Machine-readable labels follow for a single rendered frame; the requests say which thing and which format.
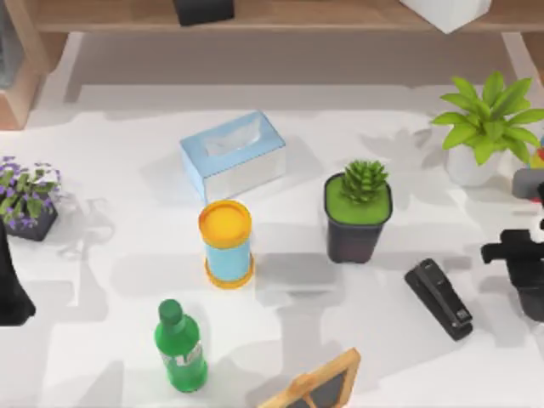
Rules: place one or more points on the black stapler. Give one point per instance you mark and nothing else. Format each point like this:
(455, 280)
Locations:
(440, 297)

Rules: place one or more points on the grey rounded box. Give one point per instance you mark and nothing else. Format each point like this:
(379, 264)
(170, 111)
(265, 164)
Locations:
(527, 183)

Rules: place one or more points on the stack of coloured rings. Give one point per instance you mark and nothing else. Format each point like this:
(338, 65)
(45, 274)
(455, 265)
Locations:
(539, 155)

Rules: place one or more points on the green plant in white pot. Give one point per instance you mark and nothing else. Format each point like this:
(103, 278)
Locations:
(484, 123)

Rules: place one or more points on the succulent in black pot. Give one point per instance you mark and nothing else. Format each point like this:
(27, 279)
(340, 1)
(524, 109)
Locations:
(355, 229)

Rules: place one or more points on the wooden framed blackboard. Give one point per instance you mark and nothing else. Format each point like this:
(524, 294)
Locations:
(327, 389)

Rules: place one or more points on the white box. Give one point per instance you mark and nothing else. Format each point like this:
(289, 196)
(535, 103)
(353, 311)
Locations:
(446, 13)

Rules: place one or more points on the yellow and blue can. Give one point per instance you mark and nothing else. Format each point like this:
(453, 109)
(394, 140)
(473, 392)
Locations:
(227, 251)

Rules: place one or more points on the light blue tissue box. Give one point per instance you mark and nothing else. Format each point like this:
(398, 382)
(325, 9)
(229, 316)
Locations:
(238, 161)

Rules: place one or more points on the wooden shelf unit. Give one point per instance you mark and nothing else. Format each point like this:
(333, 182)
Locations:
(272, 20)

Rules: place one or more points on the green bottle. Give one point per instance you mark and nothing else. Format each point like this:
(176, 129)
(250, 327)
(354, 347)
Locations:
(182, 357)

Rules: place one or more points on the black box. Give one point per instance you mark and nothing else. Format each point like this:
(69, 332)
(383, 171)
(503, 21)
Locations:
(204, 10)

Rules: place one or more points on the purple flowers in black pot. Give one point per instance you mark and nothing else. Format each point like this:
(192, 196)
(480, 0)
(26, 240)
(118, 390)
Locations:
(25, 200)

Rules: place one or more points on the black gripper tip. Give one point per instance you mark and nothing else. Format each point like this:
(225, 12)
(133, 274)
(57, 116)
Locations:
(10, 293)

